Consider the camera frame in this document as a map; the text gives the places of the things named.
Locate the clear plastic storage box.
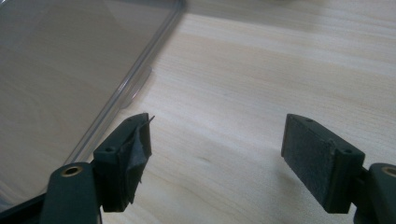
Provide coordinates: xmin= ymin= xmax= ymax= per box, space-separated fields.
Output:
xmin=0 ymin=0 xmax=188 ymax=208

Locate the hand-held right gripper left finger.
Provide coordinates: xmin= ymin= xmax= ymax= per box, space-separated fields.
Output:
xmin=92 ymin=112 xmax=156 ymax=214

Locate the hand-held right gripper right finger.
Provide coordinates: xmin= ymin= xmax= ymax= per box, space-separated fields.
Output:
xmin=280 ymin=113 xmax=366 ymax=215

